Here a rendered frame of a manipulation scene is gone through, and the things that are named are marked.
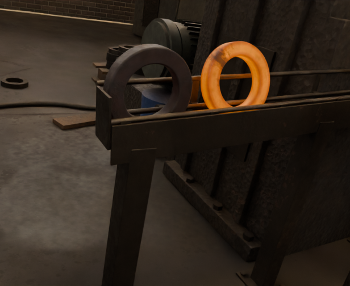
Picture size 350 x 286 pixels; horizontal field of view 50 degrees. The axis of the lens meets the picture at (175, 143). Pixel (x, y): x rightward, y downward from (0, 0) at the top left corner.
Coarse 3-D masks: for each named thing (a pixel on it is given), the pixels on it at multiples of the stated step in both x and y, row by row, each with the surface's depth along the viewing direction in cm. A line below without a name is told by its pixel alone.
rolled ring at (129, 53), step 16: (144, 48) 70; (160, 48) 71; (112, 64) 71; (128, 64) 69; (144, 64) 71; (160, 64) 73; (176, 64) 74; (112, 80) 69; (128, 80) 71; (176, 80) 77; (112, 96) 71; (176, 96) 78; (112, 112) 72; (128, 112) 74; (160, 112) 80
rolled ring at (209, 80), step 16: (224, 48) 84; (240, 48) 86; (256, 48) 89; (208, 64) 84; (224, 64) 85; (256, 64) 89; (208, 80) 83; (256, 80) 92; (208, 96) 85; (256, 96) 91
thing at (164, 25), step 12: (156, 24) 212; (168, 24) 207; (180, 24) 215; (192, 24) 216; (144, 36) 226; (156, 36) 213; (168, 36) 205; (180, 36) 209; (192, 36) 212; (180, 48) 206; (192, 48) 211; (192, 60) 213; (144, 72) 228; (156, 72) 215; (168, 72) 209; (144, 84) 241; (156, 84) 220; (168, 84) 236; (132, 96) 235; (132, 108) 236; (168, 156) 200
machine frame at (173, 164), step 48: (240, 0) 140; (288, 0) 121; (336, 0) 106; (288, 48) 118; (336, 48) 107; (240, 96) 141; (288, 144) 124; (336, 144) 128; (192, 192) 165; (240, 192) 142; (336, 192) 142; (240, 240) 138; (336, 240) 159
